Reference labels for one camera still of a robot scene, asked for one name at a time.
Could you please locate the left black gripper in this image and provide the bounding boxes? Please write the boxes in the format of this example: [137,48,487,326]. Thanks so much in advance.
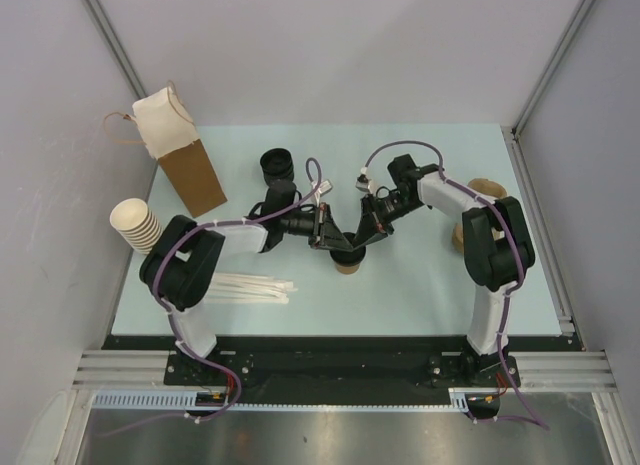
[280,203,352,253]

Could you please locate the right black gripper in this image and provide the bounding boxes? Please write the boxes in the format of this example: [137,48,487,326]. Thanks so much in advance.
[353,192,425,250]

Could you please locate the black cup lid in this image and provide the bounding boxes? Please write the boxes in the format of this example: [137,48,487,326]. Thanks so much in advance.
[330,248,366,267]

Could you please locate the brown paper cup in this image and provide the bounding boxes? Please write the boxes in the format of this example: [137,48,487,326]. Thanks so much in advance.
[334,262,360,275]

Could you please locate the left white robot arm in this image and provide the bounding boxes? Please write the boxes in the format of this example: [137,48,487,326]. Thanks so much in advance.
[139,179,353,385]

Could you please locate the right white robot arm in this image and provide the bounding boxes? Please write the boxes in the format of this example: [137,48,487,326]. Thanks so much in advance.
[353,154,535,386]

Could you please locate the stack of black lids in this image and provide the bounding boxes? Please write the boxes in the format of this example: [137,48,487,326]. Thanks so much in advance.
[259,148,295,186]

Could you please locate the white wrapped straws bundle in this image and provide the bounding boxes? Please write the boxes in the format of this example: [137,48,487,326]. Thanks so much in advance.
[203,273,297,304]

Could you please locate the brown paper bag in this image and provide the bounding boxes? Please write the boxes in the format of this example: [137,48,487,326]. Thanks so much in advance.
[102,80,227,218]

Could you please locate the stack of paper cups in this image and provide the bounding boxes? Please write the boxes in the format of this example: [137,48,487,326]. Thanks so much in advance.
[109,198,164,255]

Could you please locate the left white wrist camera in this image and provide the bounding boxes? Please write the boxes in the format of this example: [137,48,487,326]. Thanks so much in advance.
[310,180,333,206]

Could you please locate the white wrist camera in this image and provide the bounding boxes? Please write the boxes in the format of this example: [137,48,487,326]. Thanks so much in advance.
[355,167,377,195]
[310,180,333,206]

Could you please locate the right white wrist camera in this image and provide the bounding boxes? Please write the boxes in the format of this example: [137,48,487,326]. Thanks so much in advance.
[355,167,377,195]

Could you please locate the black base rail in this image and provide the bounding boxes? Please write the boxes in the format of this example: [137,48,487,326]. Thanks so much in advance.
[101,334,584,407]

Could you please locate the white slotted cable duct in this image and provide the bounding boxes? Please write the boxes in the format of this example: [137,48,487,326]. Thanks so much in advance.
[92,387,472,413]

